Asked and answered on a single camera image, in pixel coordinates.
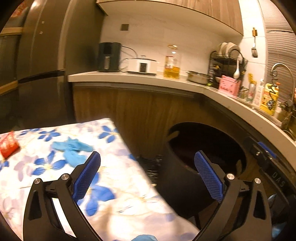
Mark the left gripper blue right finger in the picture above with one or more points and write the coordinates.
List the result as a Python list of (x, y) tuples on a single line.
[(210, 178)]

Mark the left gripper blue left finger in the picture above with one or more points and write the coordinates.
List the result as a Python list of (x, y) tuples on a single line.
[(83, 175)]

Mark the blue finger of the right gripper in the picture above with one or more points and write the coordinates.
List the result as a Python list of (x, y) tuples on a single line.
[(267, 149)]

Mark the blue glove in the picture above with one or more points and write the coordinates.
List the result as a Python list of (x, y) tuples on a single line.
[(71, 149)]

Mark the black plastic trash bag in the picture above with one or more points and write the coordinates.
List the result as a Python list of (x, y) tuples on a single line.
[(151, 167)]

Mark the red white snack wrapper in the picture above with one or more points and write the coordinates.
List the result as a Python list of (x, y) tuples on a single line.
[(9, 145)]

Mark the black round trash bin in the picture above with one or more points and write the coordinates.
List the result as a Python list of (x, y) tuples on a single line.
[(179, 182)]

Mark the chrome kitchen faucet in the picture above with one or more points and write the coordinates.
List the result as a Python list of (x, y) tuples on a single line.
[(289, 95)]

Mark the blue floral table cloth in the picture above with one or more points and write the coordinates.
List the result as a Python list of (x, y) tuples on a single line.
[(120, 204)]

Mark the yellow detergent bottle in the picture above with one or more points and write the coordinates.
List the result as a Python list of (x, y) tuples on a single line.
[(270, 98)]

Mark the white slim bottle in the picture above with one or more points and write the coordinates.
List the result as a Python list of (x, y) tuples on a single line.
[(259, 93)]

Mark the beer can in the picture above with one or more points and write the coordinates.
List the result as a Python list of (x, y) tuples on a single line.
[(251, 92)]

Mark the wooden lower cabinets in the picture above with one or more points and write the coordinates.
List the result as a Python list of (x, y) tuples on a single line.
[(143, 115)]

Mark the pink utensil basket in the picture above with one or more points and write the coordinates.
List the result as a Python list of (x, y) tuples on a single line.
[(229, 85)]

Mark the white ladle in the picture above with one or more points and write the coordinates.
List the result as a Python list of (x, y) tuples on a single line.
[(236, 74)]

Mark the black dish rack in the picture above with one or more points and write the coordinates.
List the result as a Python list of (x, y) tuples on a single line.
[(224, 61)]

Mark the stainless steel bowl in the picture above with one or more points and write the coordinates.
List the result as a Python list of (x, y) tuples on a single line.
[(199, 78)]

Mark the hanging slotted spatula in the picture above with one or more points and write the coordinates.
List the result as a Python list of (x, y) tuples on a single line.
[(253, 49)]

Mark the window blinds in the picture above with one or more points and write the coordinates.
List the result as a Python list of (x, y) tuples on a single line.
[(280, 43)]

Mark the cooking oil bottle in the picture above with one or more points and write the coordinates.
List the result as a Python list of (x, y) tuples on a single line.
[(172, 62)]

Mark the white rice cooker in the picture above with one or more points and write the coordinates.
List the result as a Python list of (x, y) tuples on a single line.
[(143, 66)]

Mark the black air fryer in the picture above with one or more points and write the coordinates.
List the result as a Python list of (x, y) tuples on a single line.
[(109, 56)]

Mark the dark grey refrigerator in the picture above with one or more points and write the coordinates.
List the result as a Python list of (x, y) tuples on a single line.
[(59, 39)]

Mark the wooden upper cabinet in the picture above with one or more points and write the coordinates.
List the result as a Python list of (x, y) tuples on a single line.
[(219, 17)]

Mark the wooden glass door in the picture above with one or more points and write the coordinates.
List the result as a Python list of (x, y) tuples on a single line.
[(10, 37)]

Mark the wall power socket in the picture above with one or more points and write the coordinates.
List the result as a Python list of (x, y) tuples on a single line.
[(124, 27)]

